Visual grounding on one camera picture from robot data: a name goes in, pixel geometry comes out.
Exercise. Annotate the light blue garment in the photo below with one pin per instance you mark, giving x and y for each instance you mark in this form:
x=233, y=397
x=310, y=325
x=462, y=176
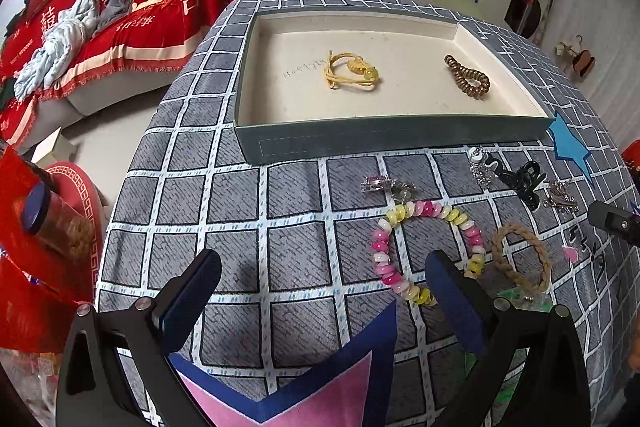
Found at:
x=55, y=47

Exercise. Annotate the brown wooden ornament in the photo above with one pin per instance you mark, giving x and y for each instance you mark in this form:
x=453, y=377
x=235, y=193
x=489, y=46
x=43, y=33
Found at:
x=577, y=57

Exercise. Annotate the silver rhinestone hair clip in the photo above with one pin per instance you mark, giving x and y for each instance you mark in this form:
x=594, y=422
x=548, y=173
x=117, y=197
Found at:
x=481, y=172

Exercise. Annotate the red round patterned box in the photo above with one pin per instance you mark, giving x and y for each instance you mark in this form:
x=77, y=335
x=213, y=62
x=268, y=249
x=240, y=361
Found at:
x=85, y=187

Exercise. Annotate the dark green cloth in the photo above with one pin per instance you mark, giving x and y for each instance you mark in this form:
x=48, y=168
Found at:
x=7, y=94

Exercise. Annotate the red gift bag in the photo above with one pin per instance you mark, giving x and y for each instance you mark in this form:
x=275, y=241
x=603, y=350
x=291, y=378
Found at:
x=30, y=297

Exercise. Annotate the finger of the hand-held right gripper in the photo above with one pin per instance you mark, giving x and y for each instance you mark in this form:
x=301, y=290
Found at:
x=612, y=222

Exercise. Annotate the black claw hair clip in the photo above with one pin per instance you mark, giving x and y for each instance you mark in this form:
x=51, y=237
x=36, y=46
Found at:
x=520, y=187

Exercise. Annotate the silver star hair clip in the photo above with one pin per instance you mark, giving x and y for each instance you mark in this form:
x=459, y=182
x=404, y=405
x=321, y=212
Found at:
x=560, y=199

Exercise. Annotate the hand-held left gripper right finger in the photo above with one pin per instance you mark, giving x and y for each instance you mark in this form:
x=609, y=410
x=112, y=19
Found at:
x=450, y=302

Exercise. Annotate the round dark red decoration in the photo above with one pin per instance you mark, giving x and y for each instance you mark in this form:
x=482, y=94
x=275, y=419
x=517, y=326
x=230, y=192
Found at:
x=522, y=14

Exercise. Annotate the pink silver clip charm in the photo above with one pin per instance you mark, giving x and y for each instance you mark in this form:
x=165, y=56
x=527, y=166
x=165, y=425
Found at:
x=380, y=184

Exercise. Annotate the grey garment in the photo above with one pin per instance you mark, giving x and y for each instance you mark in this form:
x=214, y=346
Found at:
x=112, y=12

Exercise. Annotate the jar with blue lid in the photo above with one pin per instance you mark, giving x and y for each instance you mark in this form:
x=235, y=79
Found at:
x=55, y=227

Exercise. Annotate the grey shallow tray box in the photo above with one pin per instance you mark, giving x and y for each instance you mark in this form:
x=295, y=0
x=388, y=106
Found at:
x=400, y=72

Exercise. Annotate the pale green sofa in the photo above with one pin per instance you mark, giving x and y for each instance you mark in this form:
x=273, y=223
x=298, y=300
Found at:
x=125, y=92

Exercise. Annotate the grey checked tablecloth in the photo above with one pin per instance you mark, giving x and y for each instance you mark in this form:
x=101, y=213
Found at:
x=300, y=257

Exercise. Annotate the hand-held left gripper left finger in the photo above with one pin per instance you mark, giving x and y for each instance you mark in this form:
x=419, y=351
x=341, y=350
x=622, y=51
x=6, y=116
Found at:
x=187, y=307

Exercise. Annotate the small white box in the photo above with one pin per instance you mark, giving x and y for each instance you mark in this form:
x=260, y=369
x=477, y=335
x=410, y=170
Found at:
x=52, y=147

